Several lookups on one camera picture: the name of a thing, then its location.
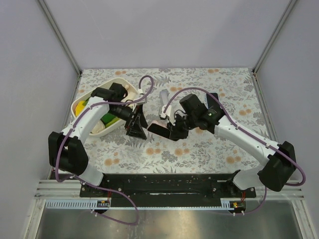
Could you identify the green bok choy toy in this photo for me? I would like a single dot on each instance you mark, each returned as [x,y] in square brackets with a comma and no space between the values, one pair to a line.
[109,119]

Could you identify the beige mushroom toy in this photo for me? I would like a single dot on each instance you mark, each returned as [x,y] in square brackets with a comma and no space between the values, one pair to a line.
[129,93]

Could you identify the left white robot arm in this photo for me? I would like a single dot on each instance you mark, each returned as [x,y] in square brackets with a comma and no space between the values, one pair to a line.
[66,148]

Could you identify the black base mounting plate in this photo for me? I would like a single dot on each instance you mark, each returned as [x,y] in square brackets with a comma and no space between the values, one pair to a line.
[167,190]

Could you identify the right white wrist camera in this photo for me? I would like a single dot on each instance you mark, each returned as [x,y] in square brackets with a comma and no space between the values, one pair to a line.
[167,113]

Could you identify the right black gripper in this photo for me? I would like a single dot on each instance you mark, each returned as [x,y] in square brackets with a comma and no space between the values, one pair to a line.
[175,128]

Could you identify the black phone blue case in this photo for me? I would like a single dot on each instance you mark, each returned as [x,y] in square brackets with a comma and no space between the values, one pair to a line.
[211,102]

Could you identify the floral patterned table mat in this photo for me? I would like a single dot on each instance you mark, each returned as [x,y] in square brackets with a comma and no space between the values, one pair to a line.
[201,152]

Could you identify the yellow cabbage toy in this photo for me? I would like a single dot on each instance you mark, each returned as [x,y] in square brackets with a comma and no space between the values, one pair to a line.
[80,107]

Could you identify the white slotted cable duct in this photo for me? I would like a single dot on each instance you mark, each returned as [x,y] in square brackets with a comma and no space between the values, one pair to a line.
[78,204]

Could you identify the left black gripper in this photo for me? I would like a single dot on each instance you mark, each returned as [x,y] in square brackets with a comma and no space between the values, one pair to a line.
[133,119]

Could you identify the cream oval plastic tray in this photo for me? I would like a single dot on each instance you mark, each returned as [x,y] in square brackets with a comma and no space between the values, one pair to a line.
[106,85]

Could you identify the aluminium frame rail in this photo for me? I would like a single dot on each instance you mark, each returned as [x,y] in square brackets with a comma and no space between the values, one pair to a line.
[58,33]

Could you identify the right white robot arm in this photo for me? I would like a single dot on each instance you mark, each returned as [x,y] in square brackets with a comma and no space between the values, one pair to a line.
[277,161]

